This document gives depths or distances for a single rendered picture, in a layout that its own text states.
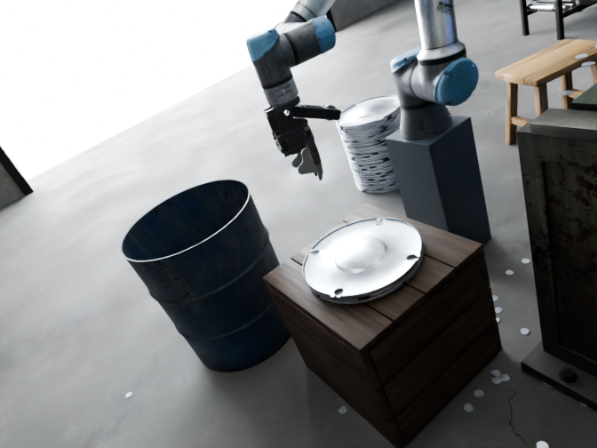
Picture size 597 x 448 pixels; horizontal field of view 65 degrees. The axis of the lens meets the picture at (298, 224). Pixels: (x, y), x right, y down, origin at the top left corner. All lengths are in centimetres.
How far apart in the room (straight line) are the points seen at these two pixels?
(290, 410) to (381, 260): 52
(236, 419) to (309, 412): 22
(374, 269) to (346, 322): 14
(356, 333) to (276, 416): 49
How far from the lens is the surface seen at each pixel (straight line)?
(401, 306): 101
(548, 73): 201
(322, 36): 109
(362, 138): 200
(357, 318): 101
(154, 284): 139
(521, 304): 147
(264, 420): 140
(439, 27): 124
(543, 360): 130
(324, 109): 112
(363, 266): 108
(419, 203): 153
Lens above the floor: 103
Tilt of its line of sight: 29 degrees down
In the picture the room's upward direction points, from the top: 23 degrees counter-clockwise
